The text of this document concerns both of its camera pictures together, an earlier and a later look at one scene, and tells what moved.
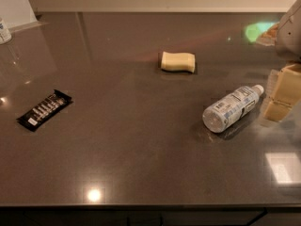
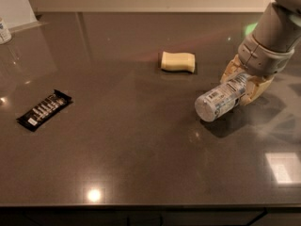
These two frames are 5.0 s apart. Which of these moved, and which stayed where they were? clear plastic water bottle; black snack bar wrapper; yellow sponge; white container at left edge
Moved: clear plastic water bottle
Stayed: yellow sponge; white container at left edge; black snack bar wrapper
